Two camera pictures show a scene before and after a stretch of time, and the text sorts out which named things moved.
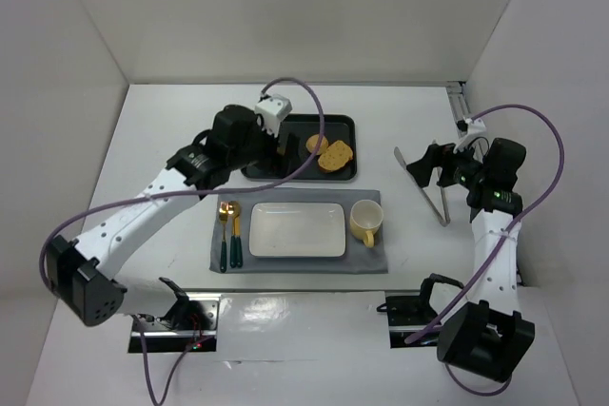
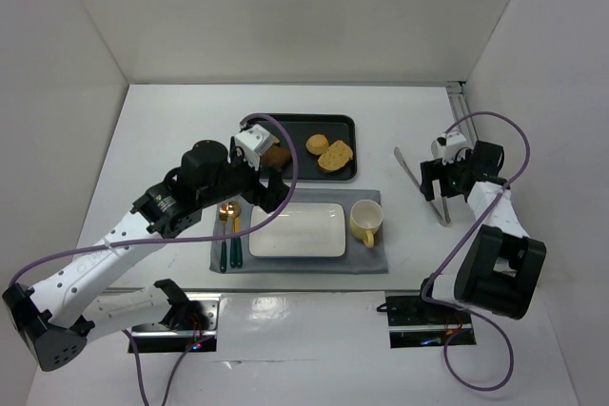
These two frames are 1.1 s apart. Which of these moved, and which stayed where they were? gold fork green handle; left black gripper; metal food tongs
Moved: left black gripper
Stayed: metal food tongs; gold fork green handle
